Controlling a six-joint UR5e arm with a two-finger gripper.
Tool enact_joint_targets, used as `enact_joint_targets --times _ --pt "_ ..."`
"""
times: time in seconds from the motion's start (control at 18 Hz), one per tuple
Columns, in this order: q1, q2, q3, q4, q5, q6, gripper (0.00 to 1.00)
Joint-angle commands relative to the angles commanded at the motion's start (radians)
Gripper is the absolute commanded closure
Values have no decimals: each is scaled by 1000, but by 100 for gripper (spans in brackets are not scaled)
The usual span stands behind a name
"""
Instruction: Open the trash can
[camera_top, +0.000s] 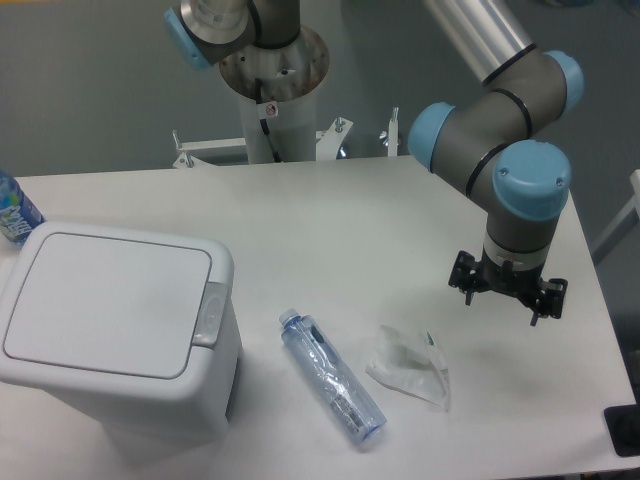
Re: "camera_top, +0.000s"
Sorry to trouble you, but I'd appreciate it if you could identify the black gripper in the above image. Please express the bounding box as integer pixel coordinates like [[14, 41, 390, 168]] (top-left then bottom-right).
[[448, 250, 568, 327]]

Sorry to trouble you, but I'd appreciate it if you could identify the white push-button trash can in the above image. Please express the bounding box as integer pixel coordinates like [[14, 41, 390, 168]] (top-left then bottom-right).
[[1, 222, 242, 462]]

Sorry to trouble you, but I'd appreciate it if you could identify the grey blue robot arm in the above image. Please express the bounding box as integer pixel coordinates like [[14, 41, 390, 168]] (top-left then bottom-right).
[[164, 1, 584, 319]]

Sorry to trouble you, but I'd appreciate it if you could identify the crumpled clear plastic bag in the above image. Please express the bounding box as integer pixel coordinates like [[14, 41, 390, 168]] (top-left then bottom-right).
[[365, 325, 451, 412]]

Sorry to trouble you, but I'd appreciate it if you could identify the black clamp at table edge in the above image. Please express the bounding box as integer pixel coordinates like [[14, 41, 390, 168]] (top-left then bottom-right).
[[604, 404, 639, 458]]

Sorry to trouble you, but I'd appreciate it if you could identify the clear empty plastic bottle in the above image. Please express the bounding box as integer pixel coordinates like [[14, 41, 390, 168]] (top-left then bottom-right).
[[279, 309, 387, 447]]

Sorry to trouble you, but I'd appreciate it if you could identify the blue labelled water bottle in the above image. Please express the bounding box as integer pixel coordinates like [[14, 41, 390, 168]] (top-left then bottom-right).
[[1, 171, 46, 246]]

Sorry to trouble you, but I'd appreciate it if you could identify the white frame at right edge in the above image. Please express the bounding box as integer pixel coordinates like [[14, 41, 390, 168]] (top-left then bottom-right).
[[591, 169, 639, 266]]

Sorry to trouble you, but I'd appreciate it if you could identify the white metal frame bracket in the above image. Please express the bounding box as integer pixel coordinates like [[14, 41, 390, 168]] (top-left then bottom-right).
[[171, 106, 402, 170]]

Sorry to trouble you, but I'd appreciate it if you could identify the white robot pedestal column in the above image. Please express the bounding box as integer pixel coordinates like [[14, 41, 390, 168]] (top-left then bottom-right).
[[219, 26, 330, 140]]

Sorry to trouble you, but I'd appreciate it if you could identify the black cable on pedestal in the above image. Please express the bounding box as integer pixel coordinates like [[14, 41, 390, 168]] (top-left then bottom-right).
[[253, 76, 283, 164]]

